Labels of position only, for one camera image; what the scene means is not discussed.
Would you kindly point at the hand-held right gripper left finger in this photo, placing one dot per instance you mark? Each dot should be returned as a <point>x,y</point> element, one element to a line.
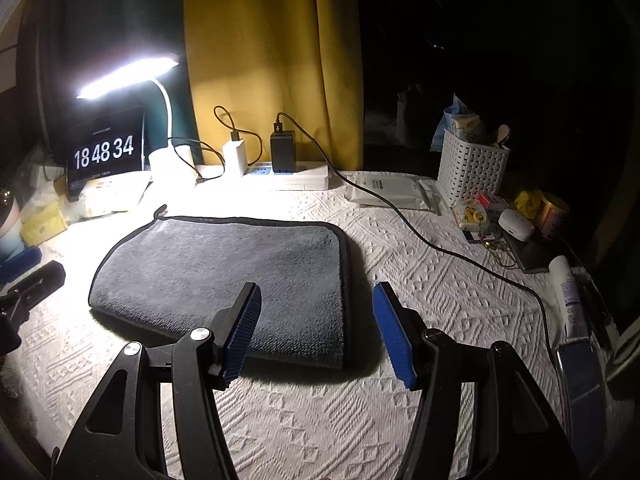
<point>242,335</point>

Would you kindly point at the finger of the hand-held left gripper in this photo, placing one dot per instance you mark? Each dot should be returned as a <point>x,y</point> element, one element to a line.
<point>35,282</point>
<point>20,259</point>

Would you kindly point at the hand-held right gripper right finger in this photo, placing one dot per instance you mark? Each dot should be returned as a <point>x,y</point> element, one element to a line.
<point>395,335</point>

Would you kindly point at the grey towel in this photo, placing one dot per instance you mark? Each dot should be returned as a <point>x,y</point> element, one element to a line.
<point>210,270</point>

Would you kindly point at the yellow tissue packets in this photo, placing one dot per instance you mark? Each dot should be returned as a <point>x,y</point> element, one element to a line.
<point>45,222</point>

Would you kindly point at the white textured tablecloth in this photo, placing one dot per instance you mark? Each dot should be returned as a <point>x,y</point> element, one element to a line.
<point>310,425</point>

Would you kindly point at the white tissue pack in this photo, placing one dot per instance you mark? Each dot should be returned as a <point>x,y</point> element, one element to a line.
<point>112,195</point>

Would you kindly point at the key bunch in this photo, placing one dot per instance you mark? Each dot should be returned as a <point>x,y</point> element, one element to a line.
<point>495,247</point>

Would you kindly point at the tablet with clock display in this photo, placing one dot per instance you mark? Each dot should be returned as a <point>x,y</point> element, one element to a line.
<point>105,152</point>

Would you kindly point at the small yellow white box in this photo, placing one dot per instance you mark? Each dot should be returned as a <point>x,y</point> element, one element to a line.
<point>471,214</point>

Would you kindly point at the small clear packet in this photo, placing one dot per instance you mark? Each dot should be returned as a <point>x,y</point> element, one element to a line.
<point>434,197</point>

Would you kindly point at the white wet wipes pack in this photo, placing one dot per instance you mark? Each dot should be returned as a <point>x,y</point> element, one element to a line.
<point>385,191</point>

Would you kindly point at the dark notebook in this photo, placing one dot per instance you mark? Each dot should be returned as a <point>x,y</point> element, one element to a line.
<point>532,255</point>

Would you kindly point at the red white box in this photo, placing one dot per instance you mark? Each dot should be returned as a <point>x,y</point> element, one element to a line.
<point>492,205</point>

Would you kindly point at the white earbuds case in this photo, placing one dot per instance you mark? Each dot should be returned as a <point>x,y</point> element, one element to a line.
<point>516,224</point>

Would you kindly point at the white power strip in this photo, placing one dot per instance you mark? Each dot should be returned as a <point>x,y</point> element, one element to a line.
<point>310,176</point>

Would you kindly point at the white tube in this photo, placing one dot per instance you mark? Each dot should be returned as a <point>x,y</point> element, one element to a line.
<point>567,295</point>

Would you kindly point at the black charger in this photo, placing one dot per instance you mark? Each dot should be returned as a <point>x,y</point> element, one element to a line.
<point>282,152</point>

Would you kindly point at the white woven basket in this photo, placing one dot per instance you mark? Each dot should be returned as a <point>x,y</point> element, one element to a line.
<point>472,165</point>

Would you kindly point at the yellow snack packet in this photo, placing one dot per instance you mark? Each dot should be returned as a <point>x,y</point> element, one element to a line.
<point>527,202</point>

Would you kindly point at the smartphone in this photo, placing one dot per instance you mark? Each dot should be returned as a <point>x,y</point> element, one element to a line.
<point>582,395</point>

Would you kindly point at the yellow can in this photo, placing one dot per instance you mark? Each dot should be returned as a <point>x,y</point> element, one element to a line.
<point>552,212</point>

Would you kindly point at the white desk lamp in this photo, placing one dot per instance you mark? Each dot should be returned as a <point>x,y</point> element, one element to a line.
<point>125,77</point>

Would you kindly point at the yellow tissue packet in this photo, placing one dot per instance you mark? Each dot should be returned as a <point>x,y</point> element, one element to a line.
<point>462,127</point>

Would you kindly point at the dark green curtain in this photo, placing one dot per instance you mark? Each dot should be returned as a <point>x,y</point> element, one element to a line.
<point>125,10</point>

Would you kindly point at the yellow curtain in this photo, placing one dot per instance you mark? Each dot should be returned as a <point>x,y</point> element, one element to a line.
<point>270,50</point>

